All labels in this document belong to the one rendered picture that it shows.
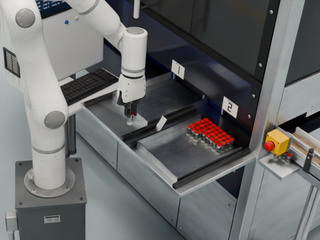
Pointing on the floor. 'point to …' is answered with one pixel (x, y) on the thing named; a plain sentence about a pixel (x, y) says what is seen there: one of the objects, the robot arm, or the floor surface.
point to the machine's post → (266, 112)
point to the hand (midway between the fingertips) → (130, 110)
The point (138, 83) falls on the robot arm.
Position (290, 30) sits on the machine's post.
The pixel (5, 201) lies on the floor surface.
